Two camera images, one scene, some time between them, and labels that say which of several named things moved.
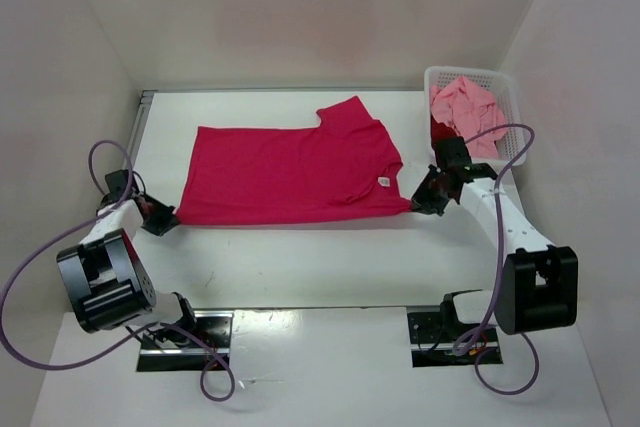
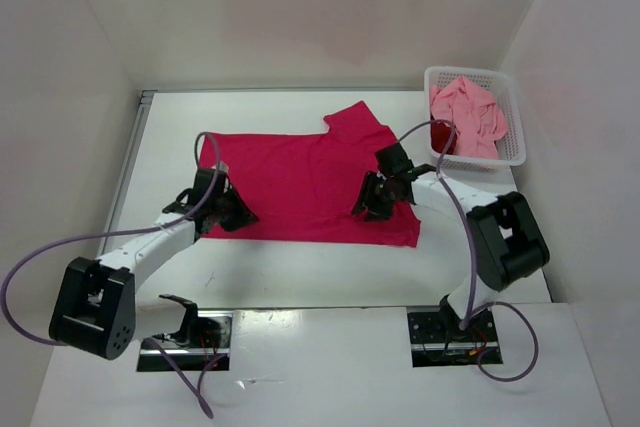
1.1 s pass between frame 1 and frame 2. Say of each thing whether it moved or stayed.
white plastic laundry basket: stayed
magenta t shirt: moved
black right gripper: moved
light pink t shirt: stayed
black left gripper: moved
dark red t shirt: stayed
